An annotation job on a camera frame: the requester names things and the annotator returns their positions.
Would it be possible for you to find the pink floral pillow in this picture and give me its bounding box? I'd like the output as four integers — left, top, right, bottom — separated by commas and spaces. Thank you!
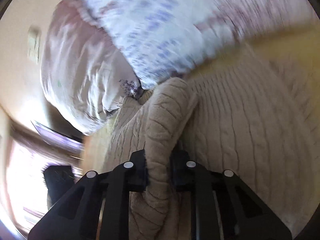
41, 1, 142, 135

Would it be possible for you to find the bright curtained window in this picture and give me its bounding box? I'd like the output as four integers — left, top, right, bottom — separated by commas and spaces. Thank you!
4, 132, 83, 230

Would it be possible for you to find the dark laptop screen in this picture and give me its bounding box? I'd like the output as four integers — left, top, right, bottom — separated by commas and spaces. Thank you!
32, 121, 84, 154

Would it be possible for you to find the white wall switch plate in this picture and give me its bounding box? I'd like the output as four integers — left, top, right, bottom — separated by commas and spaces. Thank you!
27, 26, 41, 64

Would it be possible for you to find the white blue floral pillow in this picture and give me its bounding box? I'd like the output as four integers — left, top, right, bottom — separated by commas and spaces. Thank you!
79, 0, 318, 89

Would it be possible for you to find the beige cable-knit sweater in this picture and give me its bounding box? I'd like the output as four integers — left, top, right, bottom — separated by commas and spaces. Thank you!
88, 48, 319, 239

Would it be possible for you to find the yellow patterned bed sheet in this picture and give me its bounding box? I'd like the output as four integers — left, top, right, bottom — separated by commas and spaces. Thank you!
187, 23, 319, 88

